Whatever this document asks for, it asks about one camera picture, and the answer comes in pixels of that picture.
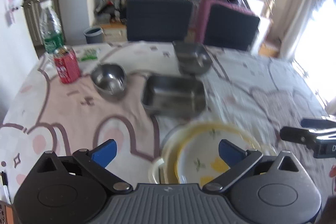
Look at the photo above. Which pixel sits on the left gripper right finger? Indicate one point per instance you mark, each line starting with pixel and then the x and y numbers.
pixel 240 163

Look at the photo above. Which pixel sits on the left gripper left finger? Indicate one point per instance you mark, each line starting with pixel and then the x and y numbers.
pixel 94 163

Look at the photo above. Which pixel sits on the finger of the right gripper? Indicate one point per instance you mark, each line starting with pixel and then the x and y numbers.
pixel 303 134

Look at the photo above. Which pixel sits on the small floral scalloped bowl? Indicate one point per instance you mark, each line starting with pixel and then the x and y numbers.
pixel 198 159

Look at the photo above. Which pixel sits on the cream handled ceramic bowl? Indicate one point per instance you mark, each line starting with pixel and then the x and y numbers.
pixel 162 169

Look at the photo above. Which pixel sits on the small rounded steel bowl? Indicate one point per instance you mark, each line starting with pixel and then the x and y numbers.
pixel 109 80

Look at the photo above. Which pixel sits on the rectangular steel tray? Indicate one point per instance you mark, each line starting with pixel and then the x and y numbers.
pixel 172 96
pixel 193 59

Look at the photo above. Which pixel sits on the person's right hand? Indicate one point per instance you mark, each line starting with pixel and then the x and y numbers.
pixel 332 172

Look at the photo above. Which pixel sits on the bear print tablecloth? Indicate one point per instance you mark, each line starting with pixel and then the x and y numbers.
pixel 134 93

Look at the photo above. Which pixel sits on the black marker pen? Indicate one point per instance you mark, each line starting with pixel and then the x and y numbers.
pixel 5 187

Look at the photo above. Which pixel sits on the orange printed card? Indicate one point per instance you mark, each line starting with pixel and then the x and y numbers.
pixel 6 214

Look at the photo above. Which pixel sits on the red soda can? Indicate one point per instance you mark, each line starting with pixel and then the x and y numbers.
pixel 66 64

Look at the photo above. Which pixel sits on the green snack packet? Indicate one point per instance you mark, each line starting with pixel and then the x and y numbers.
pixel 88 54

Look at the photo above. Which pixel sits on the grey trash bin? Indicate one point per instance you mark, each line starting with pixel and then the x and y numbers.
pixel 94 35

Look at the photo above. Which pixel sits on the clear water bottle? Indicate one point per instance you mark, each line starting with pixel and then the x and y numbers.
pixel 50 27

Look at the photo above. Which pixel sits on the right dark blue chair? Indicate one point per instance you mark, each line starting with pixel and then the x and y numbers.
pixel 228 28

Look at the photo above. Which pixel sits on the dark blue chair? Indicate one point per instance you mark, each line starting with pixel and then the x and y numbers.
pixel 157 20
pixel 228 28

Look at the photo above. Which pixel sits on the left dark blue chair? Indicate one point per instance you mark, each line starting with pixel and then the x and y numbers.
pixel 157 20

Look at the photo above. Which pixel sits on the white plush wall toy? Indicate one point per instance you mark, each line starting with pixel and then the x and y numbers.
pixel 16 4

